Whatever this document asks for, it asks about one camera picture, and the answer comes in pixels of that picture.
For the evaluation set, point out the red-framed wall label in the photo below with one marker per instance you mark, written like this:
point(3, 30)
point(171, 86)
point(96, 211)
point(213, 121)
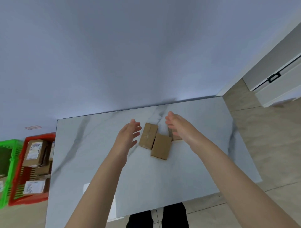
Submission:
point(33, 127)

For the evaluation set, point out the green plastic basket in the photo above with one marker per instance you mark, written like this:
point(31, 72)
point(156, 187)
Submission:
point(14, 142)

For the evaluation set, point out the person's right forearm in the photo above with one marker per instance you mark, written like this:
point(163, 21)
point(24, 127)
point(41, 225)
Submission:
point(239, 180)

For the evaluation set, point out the person's left hand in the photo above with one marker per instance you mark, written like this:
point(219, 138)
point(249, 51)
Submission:
point(123, 145)

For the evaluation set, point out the small plain cardboard box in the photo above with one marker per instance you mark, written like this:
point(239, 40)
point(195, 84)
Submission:
point(161, 146)
point(174, 137)

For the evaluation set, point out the small parcel marked 8772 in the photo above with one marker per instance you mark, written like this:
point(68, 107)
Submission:
point(51, 155)

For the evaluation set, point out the person's black trousers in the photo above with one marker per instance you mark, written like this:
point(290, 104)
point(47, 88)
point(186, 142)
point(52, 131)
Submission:
point(175, 216)

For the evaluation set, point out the white door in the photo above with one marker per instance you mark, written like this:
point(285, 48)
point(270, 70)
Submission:
point(282, 91)

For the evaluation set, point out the person's left forearm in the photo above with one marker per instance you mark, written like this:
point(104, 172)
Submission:
point(98, 195)

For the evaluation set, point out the small labelled cardboard parcel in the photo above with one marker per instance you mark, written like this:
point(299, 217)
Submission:
point(47, 185)

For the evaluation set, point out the tall parcel with 9777 sticker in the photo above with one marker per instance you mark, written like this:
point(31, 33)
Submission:
point(44, 152)

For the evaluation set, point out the long narrow cardboard box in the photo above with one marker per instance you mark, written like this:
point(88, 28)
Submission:
point(42, 170)

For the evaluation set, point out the narrow taped parcel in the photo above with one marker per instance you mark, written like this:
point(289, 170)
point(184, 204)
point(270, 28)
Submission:
point(148, 136)

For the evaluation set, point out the person's right hand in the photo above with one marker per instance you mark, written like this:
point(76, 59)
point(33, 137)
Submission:
point(188, 134)

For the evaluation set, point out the black door latch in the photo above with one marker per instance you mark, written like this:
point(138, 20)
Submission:
point(270, 79)

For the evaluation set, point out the red plastic basket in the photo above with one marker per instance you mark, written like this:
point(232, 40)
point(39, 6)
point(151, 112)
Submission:
point(28, 202)

